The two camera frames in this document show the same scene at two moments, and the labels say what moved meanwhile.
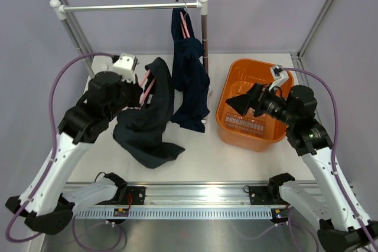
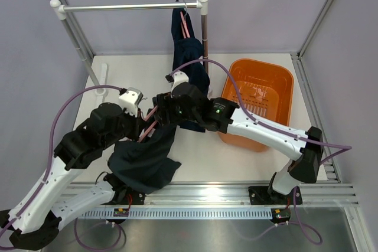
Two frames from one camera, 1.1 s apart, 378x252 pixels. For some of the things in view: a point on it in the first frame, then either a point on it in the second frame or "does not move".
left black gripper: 137,92 -> 138,123
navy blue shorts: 190,76 does not move
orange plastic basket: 256,133 does not move
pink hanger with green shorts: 144,94 -> 151,127
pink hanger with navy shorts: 183,23 does not move
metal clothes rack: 59,9 does not move
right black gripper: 243,102 -> 165,101
